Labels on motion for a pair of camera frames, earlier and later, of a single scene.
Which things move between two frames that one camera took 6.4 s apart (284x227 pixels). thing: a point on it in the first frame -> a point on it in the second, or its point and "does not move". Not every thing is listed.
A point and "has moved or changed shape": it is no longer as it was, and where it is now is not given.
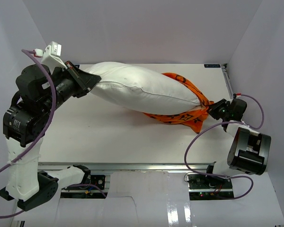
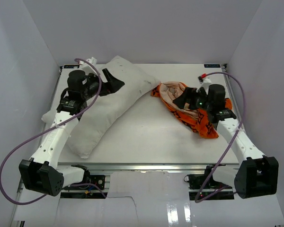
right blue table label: (212, 65) does not move
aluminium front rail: (130, 167) does not move
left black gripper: (85, 80) -> (113, 85)
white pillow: (142, 88) -> (104, 111)
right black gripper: (213, 109) -> (181, 100)
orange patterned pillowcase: (193, 119) has moved or changed shape
